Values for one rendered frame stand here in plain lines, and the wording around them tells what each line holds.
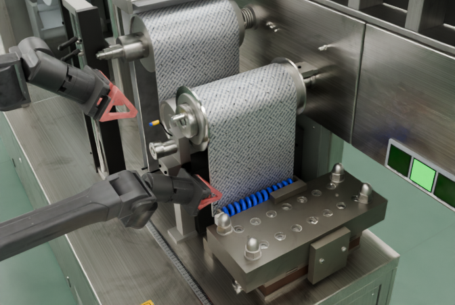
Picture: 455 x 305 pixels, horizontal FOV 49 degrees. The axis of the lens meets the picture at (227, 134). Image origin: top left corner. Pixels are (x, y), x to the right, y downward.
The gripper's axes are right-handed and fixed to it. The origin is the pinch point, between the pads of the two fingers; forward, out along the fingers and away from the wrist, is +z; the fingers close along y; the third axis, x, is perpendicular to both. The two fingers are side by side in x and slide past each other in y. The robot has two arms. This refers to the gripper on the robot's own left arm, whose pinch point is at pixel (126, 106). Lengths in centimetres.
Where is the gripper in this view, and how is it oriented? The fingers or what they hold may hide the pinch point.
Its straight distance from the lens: 99.8
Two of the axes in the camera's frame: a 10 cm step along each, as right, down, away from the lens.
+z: 6.8, 3.1, 6.7
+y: 5.3, 4.3, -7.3
